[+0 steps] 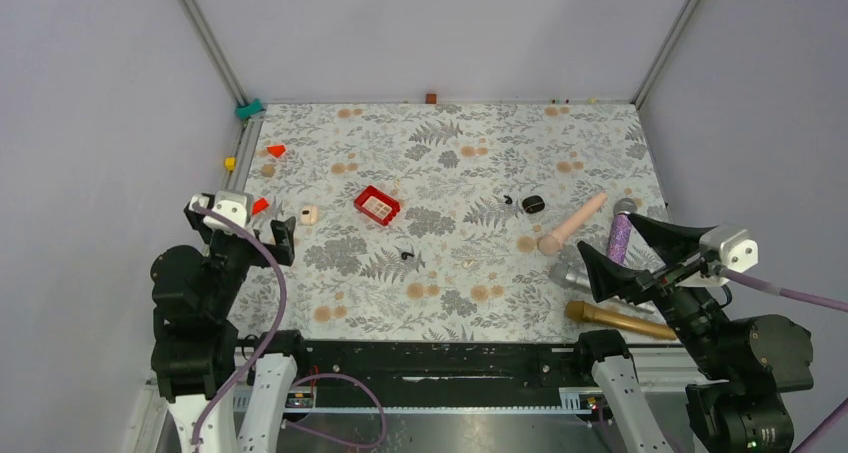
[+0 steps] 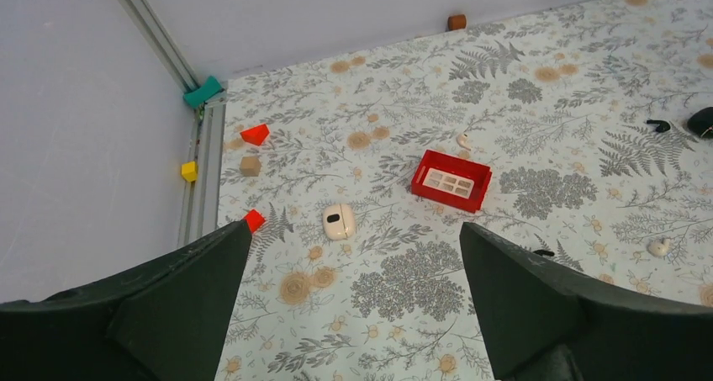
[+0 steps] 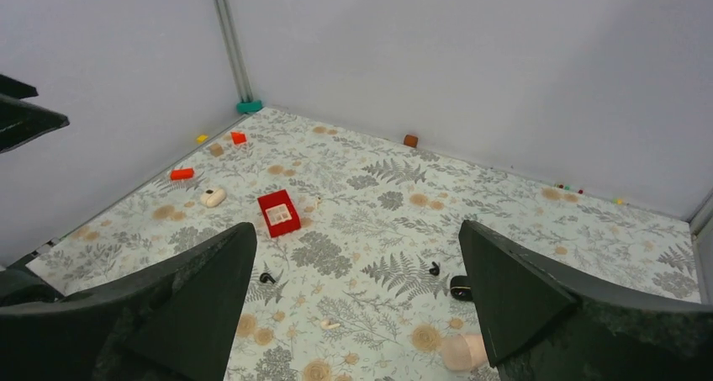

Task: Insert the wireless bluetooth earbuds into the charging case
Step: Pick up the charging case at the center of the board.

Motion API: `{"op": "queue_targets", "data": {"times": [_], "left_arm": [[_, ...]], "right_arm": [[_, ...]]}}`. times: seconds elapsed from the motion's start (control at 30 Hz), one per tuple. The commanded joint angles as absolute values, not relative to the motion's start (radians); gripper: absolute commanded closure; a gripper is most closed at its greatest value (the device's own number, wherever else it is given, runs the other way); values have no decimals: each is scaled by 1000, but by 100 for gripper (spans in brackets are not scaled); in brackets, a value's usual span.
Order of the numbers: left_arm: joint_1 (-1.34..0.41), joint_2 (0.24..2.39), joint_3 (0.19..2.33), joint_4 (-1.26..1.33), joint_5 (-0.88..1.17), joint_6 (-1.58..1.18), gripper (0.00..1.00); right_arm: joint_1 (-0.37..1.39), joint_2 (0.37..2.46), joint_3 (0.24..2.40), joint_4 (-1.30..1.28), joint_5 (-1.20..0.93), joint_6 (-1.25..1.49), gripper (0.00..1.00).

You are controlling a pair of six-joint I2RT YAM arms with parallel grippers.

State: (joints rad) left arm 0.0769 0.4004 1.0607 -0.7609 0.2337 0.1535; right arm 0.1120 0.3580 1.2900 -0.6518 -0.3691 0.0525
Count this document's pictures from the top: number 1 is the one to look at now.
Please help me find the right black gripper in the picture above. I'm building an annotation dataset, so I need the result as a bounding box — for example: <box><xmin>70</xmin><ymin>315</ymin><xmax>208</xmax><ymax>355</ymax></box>
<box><xmin>577</xmin><ymin>208</ymin><xmax>736</xmax><ymax>374</ymax></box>

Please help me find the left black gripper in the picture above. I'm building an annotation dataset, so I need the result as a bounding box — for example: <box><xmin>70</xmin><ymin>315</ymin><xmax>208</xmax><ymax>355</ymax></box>
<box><xmin>189</xmin><ymin>207</ymin><xmax>295</xmax><ymax>314</ymax></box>

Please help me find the beige earbud charging case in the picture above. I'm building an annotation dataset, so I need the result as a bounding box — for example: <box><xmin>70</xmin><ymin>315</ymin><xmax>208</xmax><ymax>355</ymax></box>
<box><xmin>300</xmin><ymin>205</ymin><xmax>319</xmax><ymax>226</ymax></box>

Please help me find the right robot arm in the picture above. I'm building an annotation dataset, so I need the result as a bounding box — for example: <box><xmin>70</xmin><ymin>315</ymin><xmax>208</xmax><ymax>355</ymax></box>
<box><xmin>577</xmin><ymin>214</ymin><xmax>814</xmax><ymax>452</ymax></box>

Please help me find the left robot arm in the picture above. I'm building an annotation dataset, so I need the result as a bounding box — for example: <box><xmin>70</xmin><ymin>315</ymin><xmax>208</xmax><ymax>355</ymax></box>
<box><xmin>150</xmin><ymin>194</ymin><xmax>311</xmax><ymax>452</ymax></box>

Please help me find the black earbud charging case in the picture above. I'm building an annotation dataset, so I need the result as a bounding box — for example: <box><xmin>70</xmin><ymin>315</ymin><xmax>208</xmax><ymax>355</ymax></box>
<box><xmin>521</xmin><ymin>195</ymin><xmax>546</xmax><ymax>214</ymax></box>

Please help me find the purple glitter microphone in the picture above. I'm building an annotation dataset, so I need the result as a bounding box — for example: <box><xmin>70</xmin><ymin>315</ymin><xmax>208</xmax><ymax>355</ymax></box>
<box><xmin>606</xmin><ymin>197</ymin><xmax>638</xmax><ymax>265</ymax></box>

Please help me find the orange block lower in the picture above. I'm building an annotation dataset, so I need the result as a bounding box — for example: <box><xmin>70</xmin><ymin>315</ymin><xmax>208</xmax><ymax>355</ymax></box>
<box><xmin>252</xmin><ymin>197</ymin><xmax>270</xmax><ymax>216</ymax></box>

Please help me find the gold microphone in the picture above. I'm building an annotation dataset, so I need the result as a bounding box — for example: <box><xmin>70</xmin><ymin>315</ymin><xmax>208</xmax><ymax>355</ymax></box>
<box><xmin>565</xmin><ymin>301</ymin><xmax>677</xmax><ymax>340</ymax></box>

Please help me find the silver microphone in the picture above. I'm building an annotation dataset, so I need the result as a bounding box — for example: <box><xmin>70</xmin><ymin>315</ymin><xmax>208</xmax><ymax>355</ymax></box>
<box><xmin>548</xmin><ymin>262</ymin><xmax>657</xmax><ymax>316</ymax></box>

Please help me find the tan round block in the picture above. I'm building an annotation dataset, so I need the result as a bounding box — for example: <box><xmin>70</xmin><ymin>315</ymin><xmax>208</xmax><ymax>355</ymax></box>
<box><xmin>260</xmin><ymin>164</ymin><xmax>275</xmax><ymax>178</ymax></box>

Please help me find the pink toy microphone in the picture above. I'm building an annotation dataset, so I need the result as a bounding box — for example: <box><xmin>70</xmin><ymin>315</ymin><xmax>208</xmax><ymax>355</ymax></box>
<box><xmin>538</xmin><ymin>192</ymin><xmax>608</xmax><ymax>256</ymax></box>

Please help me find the red plastic basket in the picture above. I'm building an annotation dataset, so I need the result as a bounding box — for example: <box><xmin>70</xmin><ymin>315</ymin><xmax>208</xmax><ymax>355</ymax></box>
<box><xmin>354</xmin><ymin>185</ymin><xmax>401</xmax><ymax>226</ymax></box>

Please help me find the orange triangle block upper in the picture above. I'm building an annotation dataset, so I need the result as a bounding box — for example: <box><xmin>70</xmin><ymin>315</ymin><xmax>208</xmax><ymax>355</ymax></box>
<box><xmin>266</xmin><ymin>145</ymin><xmax>286</xmax><ymax>158</ymax></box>

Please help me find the floral patterned mat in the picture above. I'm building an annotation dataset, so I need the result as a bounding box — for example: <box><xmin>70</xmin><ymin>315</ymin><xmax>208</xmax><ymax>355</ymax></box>
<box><xmin>230</xmin><ymin>103</ymin><xmax>668</xmax><ymax>343</ymax></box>

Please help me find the teal block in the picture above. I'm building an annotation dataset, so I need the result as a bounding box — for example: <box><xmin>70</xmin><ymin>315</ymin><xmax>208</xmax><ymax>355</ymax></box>
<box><xmin>234</xmin><ymin>98</ymin><xmax>265</xmax><ymax>121</ymax></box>

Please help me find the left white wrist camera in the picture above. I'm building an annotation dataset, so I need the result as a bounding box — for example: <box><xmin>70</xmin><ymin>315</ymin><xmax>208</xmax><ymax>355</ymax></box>
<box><xmin>187</xmin><ymin>190</ymin><xmax>254</xmax><ymax>232</ymax></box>

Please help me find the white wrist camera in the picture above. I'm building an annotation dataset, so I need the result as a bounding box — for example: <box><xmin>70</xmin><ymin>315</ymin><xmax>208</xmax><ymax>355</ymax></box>
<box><xmin>187</xmin><ymin>190</ymin><xmax>254</xmax><ymax>232</ymax></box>
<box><xmin>698</xmin><ymin>224</ymin><xmax>759</xmax><ymax>273</ymax></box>

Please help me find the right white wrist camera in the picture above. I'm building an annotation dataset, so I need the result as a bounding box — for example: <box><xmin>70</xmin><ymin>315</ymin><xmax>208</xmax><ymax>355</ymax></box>
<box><xmin>698</xmin><ymin>224</ymin><xmax>759</xmax><ymax>273</ymax></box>

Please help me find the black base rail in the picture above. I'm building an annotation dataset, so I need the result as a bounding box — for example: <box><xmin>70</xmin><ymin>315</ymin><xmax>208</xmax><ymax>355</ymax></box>
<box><xmin>238</xmin><ymin>330</ymin><xmax>637</xmax><ymax>412</ymax></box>

